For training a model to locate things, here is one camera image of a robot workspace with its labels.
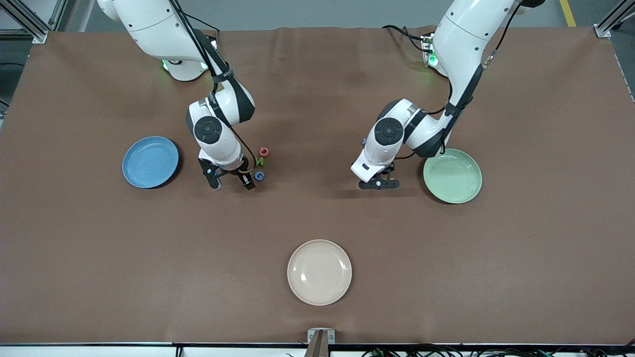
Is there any brown table mat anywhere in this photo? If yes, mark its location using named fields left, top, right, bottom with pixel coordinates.
left=0, top=25, right=635, bottom=345

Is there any silver camera mount bracket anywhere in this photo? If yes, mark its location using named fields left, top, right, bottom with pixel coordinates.
left=305, top=328, right=336, bottom=357

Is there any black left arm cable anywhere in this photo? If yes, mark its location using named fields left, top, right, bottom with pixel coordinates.
left=394, top=0, right=521, bottom=162

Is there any green plate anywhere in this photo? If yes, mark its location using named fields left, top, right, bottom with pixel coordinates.
left=423, top=148, right=483, bottom=204

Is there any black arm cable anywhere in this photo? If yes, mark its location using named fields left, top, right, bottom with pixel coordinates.
left=394, top=0, right=521, bottom=162
left=169, top=0, right=258, bottom=172

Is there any white table edge rail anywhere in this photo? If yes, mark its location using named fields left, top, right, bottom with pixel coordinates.
left=0, top=342, right=635, bottom=357

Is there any black left base cable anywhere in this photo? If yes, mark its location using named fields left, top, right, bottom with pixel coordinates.
left=381, top=24, right=428, bottom=53

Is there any black base cable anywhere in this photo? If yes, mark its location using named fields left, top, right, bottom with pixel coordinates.
left=381, top=24, right=428, bottom=53
left=184, top=12, right=220, bottom=35

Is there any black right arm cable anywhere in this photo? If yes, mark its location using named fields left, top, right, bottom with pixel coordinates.
left=169, top=0, right=258, bottom=172

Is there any aluminium frame profile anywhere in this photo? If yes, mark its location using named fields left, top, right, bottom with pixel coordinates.
left=0, top=0, right=67, bottom=44
left=594, top=0, right=635, bottom=38

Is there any blue plate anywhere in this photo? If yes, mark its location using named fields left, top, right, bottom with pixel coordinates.
left=122, top=136, right=180, bottom=189

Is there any beige plate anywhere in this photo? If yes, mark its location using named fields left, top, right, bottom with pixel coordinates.
left=287, top=239, right=353, bottom=306

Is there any black right base cable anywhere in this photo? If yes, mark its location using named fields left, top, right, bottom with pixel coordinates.
left=184, top=12, right=220, bottom=35

